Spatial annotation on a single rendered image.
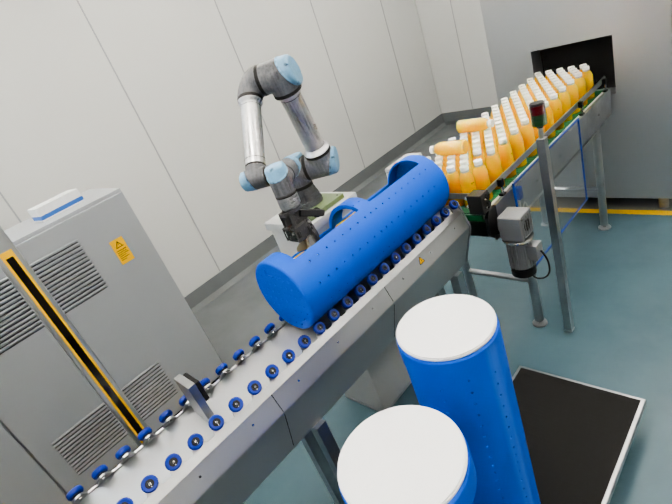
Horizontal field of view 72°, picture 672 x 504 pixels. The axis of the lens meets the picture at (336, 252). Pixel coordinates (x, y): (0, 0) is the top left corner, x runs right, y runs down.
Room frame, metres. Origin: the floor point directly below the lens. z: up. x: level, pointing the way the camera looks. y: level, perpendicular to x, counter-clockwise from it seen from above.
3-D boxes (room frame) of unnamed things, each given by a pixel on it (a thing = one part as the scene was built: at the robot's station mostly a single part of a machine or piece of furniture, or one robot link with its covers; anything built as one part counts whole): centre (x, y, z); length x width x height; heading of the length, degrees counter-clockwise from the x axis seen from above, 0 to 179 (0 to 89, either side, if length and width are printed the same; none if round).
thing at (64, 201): (2.62, 1.32, 1.48); 0.24 x 0.12 x 0.08; 136
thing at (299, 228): (1.53, 0.09, 1.29); 0.09 x 0.08 x 0.12; 127
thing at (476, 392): (1.04, -0.21, 0.59); 0.28 x 0.28 x 0.88
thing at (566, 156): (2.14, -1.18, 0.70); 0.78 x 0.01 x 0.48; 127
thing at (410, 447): (0.68, 0.03, 1.03); 0.28 x 0.28 x 0.01
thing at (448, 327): (1.04, -0.21, 1.03); 0.28 x 0.28 x 0.01
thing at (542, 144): (1.92, -1.03, 0.55); 0.04 x 0.04 x 1.10; 37
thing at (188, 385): (1.18, 0.56, 1.00); 0.10 x 0.04 x 0.15; 37
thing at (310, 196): (2.03, 0.04, 1.22); 0.15 x 0.15 x 0.10
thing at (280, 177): (1.53, 0.09, 1.45); 0.09 x 0.08 x 0.11; 159
